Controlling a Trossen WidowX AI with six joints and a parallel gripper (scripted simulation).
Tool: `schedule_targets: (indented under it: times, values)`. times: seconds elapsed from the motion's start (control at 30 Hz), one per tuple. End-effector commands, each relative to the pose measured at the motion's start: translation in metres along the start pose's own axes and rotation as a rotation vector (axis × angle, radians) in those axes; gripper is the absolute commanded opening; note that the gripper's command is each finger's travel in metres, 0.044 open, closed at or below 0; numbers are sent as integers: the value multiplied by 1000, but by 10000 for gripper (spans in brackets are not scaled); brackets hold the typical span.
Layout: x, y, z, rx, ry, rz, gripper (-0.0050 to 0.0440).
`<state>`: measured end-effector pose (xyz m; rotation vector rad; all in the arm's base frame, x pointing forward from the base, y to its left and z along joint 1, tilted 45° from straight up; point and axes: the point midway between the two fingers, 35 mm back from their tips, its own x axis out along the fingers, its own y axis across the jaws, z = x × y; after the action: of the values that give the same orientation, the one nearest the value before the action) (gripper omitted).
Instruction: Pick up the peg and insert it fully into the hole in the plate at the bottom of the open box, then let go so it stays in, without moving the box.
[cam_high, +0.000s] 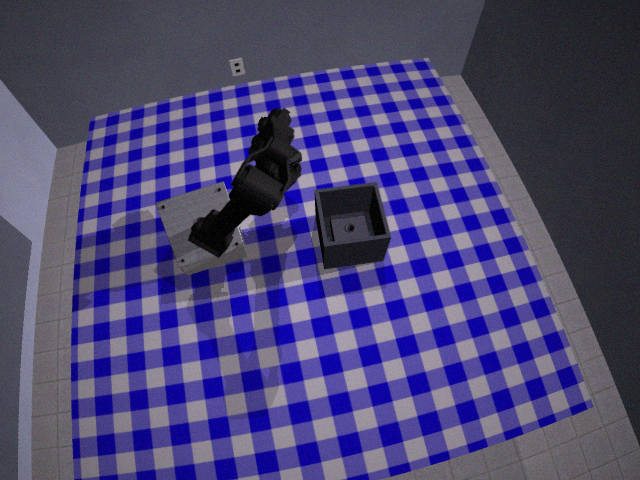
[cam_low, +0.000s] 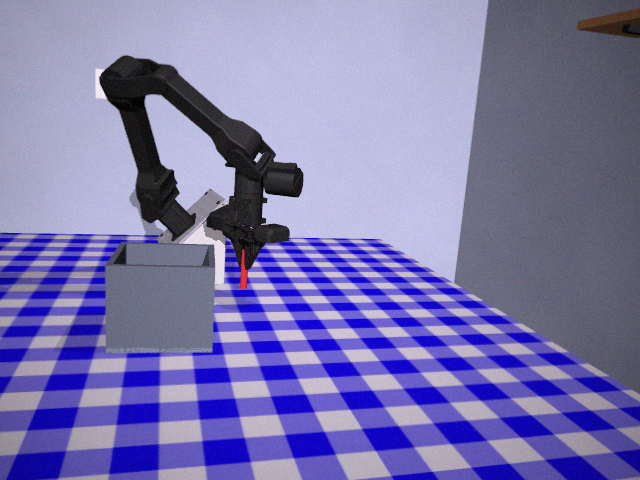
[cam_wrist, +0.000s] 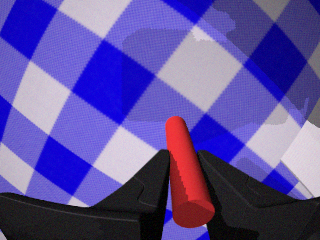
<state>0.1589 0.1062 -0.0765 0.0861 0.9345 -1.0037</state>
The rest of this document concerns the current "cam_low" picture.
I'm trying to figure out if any red peg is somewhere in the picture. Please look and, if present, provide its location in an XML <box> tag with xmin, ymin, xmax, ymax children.
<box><xmin>240</xmin><ymin>249</ymin><xmax>248</xmax><ymax>289</ymax></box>

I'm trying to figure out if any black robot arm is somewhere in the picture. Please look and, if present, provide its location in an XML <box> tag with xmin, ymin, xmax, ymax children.
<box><xmin>99</xmin><ymin>55</ymin><xmax>304</xmax><ymax>241</ymax></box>

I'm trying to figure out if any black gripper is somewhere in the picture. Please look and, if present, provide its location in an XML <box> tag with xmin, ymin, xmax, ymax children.
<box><xmin>222</xmin><ymin>191</ymin><xmax>290</xmax><ymax>270</ymax></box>

